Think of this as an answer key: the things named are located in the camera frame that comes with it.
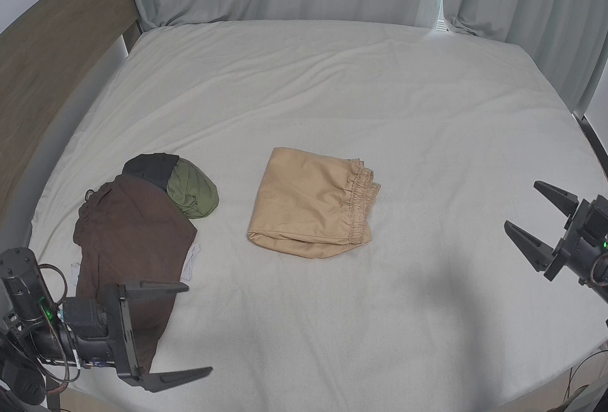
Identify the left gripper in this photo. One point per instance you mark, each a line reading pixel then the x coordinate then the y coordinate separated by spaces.
pixel 126 339

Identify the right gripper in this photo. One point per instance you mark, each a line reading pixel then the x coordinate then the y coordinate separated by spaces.
pixel 577 253

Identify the beige shorts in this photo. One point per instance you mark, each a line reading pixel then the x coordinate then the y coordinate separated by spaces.
pixel 308 201

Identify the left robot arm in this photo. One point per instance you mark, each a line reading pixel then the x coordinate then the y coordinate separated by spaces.
pixel 19 277

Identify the bed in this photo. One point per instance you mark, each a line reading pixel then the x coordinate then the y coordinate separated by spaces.
pixel 356 92

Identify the brown shorts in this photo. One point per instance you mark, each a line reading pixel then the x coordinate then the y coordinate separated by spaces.
pixel 133 234

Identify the green garment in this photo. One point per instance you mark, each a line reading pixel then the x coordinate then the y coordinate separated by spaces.
pixel 194 191

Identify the black garment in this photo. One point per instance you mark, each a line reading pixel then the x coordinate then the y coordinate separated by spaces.
pixel 147 168

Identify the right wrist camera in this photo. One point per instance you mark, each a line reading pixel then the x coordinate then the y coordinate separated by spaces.
pixel 597 215

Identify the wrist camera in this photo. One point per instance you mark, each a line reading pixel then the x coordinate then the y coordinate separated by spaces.
pixel 597 215
pixel 80 315

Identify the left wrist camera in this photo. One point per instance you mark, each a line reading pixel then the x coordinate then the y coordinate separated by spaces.
pixel 80 315

